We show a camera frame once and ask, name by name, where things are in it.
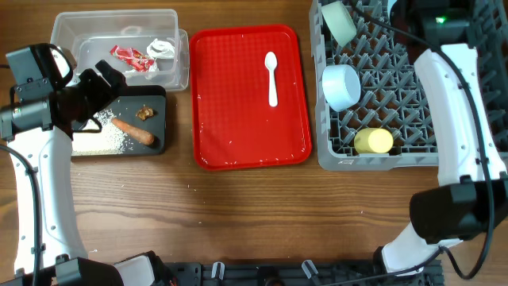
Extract red snack wrapper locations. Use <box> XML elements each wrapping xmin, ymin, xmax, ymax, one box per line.
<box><xmin>110</xmin><ymin>45</ymin><xmax>156</xmax><ymax>72</ymax></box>

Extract brown food scrap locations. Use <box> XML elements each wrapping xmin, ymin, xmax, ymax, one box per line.
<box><xmin>136</xmin><ymin>106</ymin><xmax>156</xmax><ymax>121</ymax></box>

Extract white tissue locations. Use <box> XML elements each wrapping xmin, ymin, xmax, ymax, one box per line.
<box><xmin>126</xmin><ymin>38</ymin><xmax>175</xmax><ymax>77</ymax></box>

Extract white rice pile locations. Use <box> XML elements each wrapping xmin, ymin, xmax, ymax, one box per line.
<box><xmin>72</xmin><ymin>109</ymin><xmax>127</xmax><ymax>157</ymax></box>

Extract orange carrot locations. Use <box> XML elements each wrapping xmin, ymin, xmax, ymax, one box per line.
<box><xmin>111</xmin><ymin>118</ymin><xmax>155</xmax><ymax>145</ymax></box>

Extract white plastic spoon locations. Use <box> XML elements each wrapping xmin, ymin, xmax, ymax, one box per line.
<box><xmin>264</xmin><ymin>52</ymin><xmax>278</xmax><ymax>107</ymax></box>

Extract light blue bowl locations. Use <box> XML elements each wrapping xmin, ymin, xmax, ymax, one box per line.
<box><xmin>322</xmin><ymin>64</ymin><xmax>361</xmax><ymax>112</ymax></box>

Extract pale green bowl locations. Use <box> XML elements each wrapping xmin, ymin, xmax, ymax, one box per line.
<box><xmin>321</xmin><ymin>2</ymin><xmax>357</xmax><ymax>48</ymax></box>

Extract yellow plastic cup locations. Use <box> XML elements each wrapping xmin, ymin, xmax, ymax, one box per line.
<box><xmin>354</xmin><ymin>128</ymin><xmax>394</xmax><ymax>153</ymax></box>

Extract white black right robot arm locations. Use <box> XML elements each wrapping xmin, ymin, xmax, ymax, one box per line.
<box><xmin>380</xmin><ymin>1</ymin><xmax>507</xmax><ymax>276</ymax></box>

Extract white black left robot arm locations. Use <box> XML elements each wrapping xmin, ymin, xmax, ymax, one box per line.
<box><xmin>1</xmin><ymin>43</ymin><xmax>179</xmax><ymax>285</ymax></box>

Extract clear plastic waste bin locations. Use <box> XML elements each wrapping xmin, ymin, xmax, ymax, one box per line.
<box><xmin>51</xmin><ymin>9</ymin><xmax>190</xmax><ymax>91</ymax></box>

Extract black waste tray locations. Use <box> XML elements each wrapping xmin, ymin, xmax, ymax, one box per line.
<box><xmin>73</xmin><ymin>86</ymin><xmax>167</xmax><ymax>156</ymax></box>

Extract grey dishwasher rack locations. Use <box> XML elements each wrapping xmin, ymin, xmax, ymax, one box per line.
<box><xmin>309</xmin><ymin>0</ymin><xmax>507</xmax><ymax>171</ymax></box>

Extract red serving tray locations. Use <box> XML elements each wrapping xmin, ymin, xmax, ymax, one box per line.
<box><xmin>190</xmin><ymin>25</ymin><xmax>312</xmax><ymax>171</ymax></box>

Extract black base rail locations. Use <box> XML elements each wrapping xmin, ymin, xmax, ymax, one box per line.
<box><xmin>166</xmin><ymin>260</ymin><xmax>445</xmax><ymax>286</ymax></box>

